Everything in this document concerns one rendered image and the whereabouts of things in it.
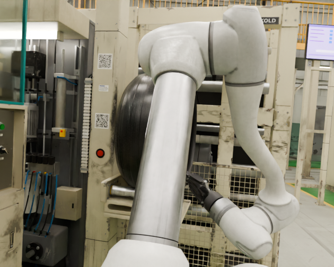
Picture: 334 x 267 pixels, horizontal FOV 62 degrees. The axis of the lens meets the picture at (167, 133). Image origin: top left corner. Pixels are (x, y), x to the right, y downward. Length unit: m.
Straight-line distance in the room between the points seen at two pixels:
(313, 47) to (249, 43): 4.43
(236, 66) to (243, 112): 0.12
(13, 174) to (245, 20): 1.15
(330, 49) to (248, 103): 4.55
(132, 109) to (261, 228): 0.65
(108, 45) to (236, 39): 0.86
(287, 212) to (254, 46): 0.55
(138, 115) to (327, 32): 4.44
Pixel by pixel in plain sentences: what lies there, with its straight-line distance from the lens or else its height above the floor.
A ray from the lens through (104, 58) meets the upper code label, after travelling 1.44.
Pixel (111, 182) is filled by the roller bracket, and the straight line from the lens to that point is 1.37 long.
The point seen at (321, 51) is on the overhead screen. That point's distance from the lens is 5.18.
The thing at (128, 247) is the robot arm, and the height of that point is 1.03.
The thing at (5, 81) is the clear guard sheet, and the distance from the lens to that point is 1.33.
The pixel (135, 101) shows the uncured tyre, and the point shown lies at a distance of 1.17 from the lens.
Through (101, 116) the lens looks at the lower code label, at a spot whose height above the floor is 1.24.
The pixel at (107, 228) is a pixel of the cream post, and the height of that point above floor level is 0.69.
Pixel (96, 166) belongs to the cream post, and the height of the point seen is 0.99.
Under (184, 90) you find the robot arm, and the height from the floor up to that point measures 1.32.
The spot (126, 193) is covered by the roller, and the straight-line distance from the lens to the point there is 1.32.
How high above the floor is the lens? 1.25
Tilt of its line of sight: 3 degrees down
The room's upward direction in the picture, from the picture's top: 4 degrees clockwise
